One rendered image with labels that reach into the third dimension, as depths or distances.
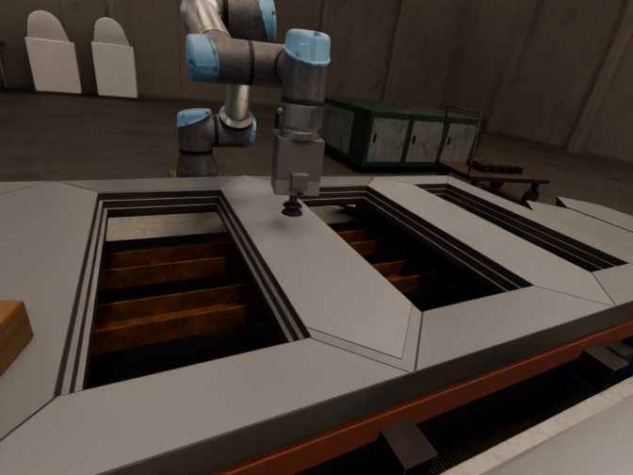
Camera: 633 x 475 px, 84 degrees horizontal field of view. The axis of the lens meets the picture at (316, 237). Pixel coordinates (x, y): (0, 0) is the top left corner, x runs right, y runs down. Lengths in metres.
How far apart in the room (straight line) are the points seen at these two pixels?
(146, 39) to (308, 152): 9.92
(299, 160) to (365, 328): 0.32
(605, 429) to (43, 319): 0.72
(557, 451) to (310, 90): 0.60
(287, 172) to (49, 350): 0.42
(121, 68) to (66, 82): 1.13
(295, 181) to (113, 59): 8.99
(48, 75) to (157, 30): 2.68
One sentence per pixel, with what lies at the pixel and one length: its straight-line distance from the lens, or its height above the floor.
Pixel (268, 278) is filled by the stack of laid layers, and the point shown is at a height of 0.85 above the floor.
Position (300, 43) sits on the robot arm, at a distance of 0.62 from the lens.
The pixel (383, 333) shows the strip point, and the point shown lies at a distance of 0.49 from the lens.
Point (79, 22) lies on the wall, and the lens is 10.49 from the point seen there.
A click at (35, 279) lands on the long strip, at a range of 0.61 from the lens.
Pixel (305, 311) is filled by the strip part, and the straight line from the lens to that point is 0.49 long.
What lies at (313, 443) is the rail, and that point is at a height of 0.80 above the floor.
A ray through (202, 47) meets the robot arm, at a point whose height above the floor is 1.18.
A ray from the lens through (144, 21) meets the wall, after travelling 10.50.
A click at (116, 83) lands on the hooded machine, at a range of 9.57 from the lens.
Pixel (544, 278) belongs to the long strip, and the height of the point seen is 0.87.
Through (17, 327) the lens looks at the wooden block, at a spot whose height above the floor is 0.90.
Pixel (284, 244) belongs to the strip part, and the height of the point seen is 0.87.
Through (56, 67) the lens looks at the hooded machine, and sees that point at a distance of 9.64.
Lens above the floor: 1.17
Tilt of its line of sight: 26 degrees down
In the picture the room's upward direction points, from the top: 8 degrees clockwise
